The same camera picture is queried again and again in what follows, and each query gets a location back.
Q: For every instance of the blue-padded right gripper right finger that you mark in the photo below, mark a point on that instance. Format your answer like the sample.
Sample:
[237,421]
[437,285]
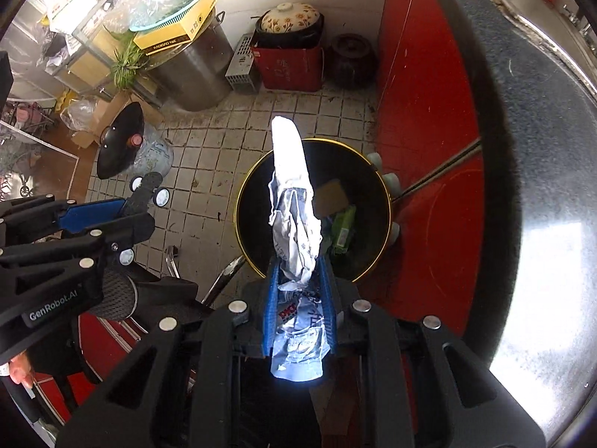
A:
[415,383]

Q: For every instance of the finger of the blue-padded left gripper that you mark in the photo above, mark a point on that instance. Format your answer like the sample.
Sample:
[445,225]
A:
[40,216]
[99,241]

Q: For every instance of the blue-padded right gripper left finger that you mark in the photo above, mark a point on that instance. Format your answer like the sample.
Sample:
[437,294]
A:
[205,383]

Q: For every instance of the black toy car chassis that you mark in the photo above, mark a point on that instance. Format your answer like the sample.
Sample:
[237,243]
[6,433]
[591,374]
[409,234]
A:
[146,190]

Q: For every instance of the silver foil wrapper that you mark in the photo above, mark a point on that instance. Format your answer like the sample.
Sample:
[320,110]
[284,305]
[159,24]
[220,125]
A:
[300,341]

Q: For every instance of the black trash bin gold rim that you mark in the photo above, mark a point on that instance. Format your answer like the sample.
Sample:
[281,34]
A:
[342,178]

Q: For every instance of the person's hand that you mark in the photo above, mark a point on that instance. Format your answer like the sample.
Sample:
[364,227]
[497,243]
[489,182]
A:
[20,370]

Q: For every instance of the black wok lid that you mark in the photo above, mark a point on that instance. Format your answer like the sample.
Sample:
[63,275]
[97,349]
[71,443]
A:
[122,129]

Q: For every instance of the large steel pot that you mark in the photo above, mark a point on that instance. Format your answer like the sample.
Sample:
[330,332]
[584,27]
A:
[193,75]

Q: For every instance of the green potted plant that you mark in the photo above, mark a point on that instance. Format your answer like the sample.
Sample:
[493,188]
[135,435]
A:
[129,59]

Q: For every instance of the yellow cardboard box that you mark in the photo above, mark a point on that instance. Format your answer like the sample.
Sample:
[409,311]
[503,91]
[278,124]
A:
[180,28]

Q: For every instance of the red plastic crate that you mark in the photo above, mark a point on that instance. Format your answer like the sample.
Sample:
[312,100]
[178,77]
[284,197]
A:
[290,69]

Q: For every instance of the red cabinet door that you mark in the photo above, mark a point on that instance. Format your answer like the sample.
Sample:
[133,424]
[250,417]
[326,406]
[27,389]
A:
[425,118]

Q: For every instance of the floral ceramic pot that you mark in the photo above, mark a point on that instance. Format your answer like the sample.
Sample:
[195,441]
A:
[289,25]

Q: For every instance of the dark clay jar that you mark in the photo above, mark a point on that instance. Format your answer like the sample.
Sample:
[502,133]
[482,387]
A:
[351,62]

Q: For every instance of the stainless steel sink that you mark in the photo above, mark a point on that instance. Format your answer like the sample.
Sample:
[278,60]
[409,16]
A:
[550,30]

